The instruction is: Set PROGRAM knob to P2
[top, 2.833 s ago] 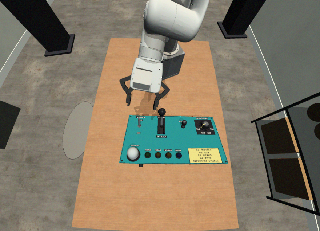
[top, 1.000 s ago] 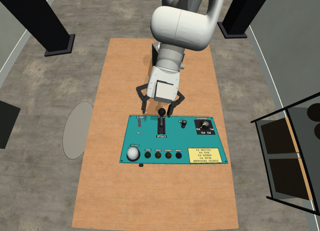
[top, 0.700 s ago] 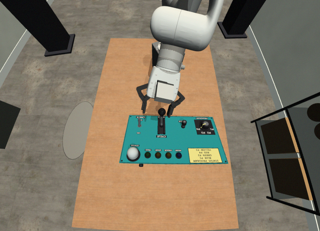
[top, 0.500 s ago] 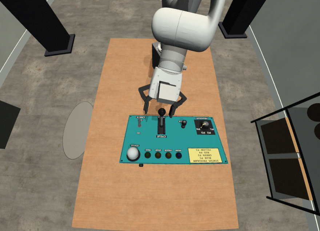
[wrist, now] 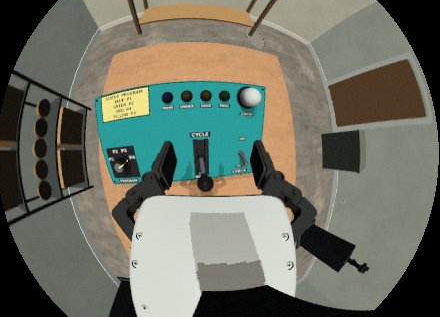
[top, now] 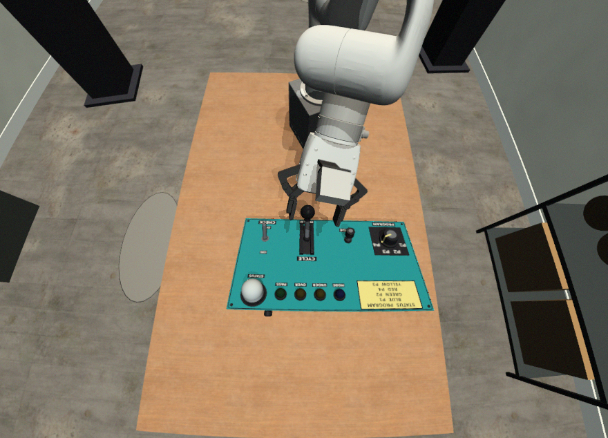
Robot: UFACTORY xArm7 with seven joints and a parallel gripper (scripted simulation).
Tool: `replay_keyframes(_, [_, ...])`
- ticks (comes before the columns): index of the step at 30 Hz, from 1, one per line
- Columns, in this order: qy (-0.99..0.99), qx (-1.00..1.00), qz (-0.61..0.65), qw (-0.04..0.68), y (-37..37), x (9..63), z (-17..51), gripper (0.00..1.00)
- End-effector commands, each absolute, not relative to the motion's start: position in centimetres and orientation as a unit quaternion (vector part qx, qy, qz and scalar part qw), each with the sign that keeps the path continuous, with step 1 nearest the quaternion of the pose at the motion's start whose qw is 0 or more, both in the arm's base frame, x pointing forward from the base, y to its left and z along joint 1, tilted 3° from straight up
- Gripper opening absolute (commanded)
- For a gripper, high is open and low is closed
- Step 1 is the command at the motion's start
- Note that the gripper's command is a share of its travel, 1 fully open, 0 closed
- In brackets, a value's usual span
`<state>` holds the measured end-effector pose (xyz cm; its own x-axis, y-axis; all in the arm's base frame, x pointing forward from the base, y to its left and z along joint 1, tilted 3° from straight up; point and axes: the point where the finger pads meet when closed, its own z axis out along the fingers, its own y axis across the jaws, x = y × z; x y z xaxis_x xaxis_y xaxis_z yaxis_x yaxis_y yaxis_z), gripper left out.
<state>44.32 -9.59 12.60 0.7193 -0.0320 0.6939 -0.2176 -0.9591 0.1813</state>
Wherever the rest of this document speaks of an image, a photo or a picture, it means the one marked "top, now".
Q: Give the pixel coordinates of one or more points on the teal control console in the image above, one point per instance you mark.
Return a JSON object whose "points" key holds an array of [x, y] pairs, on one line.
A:
{"points": [[313, 266]]}

